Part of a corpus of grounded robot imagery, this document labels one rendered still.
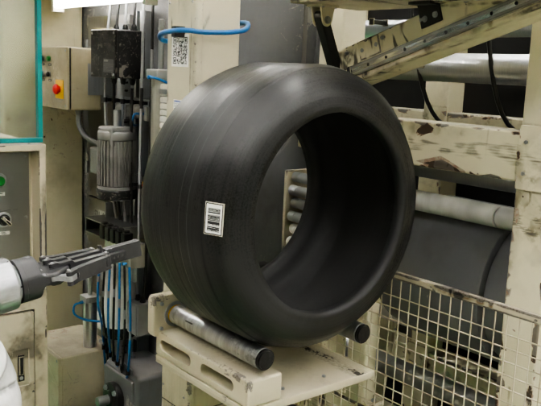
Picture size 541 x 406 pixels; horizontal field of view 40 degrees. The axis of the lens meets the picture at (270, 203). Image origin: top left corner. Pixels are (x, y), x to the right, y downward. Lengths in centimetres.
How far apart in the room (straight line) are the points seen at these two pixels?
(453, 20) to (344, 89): 34
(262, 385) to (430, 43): 83
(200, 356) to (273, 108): 57
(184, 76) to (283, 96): 42
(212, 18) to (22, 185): 65
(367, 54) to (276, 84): 49
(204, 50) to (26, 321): 83
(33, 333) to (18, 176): 41
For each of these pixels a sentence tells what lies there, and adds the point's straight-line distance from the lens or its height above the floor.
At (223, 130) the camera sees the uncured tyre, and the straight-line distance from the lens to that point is 140.
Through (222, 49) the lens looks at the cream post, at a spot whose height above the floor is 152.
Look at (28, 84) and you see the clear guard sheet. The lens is 198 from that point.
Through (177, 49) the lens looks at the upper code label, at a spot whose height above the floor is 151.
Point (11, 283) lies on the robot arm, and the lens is 129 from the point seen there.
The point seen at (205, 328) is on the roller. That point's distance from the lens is 167.
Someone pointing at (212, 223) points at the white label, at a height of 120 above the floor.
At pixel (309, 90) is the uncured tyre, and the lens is 146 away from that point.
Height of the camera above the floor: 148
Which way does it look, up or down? 10 degrees down
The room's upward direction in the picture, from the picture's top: 2 degrees clockwise
